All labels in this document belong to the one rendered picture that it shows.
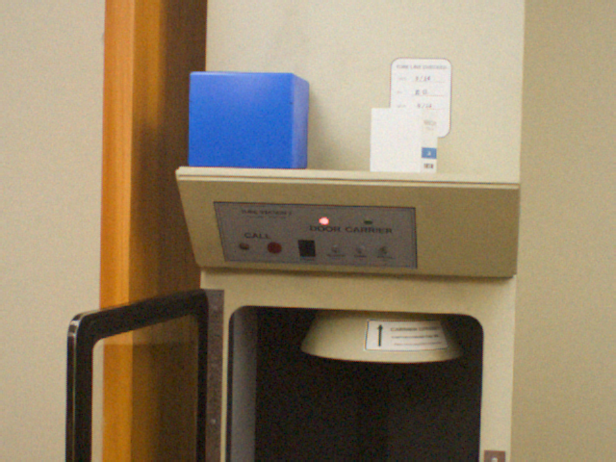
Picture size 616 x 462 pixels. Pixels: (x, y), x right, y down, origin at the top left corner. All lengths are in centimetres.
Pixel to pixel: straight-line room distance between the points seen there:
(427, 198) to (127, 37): 33
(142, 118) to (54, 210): 56
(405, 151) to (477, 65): 14
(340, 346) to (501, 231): 23
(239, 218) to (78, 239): 61
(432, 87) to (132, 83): 30
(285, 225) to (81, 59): 66
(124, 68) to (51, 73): 58
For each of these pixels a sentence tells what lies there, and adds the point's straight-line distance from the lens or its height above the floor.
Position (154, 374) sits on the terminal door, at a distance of 120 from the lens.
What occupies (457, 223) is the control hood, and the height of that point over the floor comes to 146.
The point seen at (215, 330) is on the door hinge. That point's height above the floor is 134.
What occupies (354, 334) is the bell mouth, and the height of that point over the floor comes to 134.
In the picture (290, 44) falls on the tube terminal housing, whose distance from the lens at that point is 132.
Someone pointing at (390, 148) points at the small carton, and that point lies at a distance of 122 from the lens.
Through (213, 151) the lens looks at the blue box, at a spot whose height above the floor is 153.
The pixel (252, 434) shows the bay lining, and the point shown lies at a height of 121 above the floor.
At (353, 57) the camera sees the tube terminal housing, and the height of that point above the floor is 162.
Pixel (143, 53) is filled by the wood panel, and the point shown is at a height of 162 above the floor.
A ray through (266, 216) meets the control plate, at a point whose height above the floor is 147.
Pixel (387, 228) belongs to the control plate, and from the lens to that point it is 123.
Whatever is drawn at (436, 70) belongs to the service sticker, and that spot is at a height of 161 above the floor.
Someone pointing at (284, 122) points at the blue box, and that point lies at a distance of 121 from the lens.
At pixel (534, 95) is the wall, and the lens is 174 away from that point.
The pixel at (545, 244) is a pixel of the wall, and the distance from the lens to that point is 174.
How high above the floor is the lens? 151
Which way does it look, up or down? 3 degrees down
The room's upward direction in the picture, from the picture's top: 1 degrees clockwise
